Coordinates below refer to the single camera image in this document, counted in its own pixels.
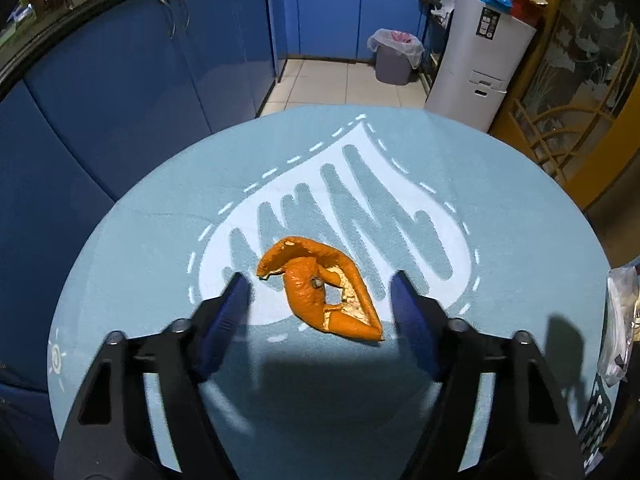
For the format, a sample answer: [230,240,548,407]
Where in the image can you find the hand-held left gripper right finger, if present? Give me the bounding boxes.
[389,270,587,480]

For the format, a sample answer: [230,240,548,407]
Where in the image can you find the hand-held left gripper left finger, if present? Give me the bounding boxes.
[52,271,253,480]

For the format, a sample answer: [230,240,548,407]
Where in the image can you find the orange peel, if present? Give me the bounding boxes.
[256,236,386,342]

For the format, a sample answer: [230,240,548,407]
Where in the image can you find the cream plastic wrapper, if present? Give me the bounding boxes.
[597,266,640,387]

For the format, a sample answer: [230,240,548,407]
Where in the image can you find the round blue-clothed table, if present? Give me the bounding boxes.
[47,105,618,480]

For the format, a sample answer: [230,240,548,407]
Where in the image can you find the blue kitchen cabinets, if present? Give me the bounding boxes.
[0,0,451,396]

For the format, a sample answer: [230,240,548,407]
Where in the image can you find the grey bin with plastic liner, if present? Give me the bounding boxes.
[367,28,426,86]

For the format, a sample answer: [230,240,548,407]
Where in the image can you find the white tall storage cabinet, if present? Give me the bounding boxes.
[424,0,538,133]

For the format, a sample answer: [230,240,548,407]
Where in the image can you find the wooden door with frosted glass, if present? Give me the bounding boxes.
[487,0,640,211]

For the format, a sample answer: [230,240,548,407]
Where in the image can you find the black kitchen countertop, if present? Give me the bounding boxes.
[0,0,441,103]

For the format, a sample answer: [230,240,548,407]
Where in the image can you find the red plastic basket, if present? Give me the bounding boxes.
[500,0,548,26]

